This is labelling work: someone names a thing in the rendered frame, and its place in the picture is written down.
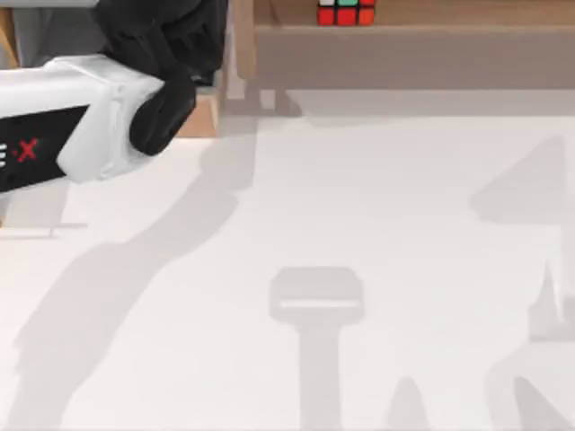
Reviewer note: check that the wooden open shelf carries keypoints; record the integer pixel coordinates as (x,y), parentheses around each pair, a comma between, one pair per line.
(404,58)

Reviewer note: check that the coloured puzzle cube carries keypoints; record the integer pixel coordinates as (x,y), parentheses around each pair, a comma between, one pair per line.
(346,16)

